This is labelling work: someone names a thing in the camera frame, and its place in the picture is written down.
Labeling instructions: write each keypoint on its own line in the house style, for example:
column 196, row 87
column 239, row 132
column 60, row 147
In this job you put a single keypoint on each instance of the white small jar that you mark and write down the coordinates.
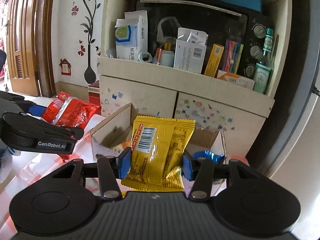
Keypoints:
column 167, row 58

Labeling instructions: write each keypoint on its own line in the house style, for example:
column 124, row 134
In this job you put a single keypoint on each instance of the white tape roll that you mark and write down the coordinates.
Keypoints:
column 144, row 56

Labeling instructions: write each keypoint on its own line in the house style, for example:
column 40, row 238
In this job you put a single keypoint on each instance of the blue foil snack bag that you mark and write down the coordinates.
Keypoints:
column 207, row 154

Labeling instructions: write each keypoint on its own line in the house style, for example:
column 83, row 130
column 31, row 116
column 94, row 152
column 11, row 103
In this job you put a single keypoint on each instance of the red house wall sticker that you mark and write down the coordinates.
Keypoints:
column 65, row 67

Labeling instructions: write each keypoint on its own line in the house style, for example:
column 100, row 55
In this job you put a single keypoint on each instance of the coloured pens bundle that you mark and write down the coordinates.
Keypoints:
column 231, row 56

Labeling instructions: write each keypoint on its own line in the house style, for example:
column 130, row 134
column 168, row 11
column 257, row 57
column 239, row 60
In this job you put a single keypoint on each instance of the red snack bag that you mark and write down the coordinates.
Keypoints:
column 71, row 113

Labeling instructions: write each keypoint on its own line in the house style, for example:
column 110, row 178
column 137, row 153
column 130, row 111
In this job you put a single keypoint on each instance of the red gift box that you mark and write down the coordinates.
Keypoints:
column 94, row 95

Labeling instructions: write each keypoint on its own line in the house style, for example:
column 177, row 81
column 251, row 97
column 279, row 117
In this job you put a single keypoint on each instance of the black toaster oven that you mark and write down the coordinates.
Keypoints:
column 222, row 22

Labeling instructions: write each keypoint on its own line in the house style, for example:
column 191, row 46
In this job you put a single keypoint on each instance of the black vase flower wall sticker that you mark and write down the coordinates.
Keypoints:
column 85, row 50

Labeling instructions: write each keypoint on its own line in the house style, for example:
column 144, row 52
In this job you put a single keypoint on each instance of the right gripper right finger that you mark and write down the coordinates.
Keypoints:
column 200, row 170

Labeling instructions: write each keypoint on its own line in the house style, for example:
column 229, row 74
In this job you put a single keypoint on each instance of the cream wooden cabinet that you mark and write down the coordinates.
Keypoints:
column 167, row 92

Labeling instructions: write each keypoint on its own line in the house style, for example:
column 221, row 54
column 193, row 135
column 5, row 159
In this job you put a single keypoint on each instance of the brown wooden door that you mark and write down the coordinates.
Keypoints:
column 29, row 47

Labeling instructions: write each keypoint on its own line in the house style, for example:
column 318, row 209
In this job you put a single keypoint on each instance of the pink checkered tablecloth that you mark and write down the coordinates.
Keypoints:
column 30, row 167

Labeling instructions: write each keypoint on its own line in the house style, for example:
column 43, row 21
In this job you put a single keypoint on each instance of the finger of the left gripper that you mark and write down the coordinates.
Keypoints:
column 31, row 108
column 30, row 127

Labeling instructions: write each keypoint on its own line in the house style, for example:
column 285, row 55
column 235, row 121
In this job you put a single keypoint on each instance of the yellow narrow box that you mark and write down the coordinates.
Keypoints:
column 214, row 60

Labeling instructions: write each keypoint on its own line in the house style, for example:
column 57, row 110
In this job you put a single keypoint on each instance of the white refrigerator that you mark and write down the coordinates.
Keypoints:
column 287, row 147

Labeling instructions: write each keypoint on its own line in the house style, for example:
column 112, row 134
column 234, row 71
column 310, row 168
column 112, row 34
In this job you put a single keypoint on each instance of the orange white medicine box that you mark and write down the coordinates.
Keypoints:
column 236, row 79

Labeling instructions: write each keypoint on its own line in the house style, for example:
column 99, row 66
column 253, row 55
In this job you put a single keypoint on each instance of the open white carton box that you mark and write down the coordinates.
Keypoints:
column 190, row 50

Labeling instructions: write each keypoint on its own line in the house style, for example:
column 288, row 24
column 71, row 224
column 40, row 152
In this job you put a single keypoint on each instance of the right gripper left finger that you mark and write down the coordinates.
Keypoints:
column 110, row 169

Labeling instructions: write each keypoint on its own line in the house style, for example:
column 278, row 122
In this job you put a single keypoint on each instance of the yellow snack packet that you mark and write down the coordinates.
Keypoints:
column 158, row 146

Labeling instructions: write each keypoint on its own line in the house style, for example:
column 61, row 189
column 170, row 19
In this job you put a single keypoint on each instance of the green glass bottle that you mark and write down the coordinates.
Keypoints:
column 263, row 65

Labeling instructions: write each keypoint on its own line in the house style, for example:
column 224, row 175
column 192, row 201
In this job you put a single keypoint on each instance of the white cardboard milk box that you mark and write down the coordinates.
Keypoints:
column 117, row 127

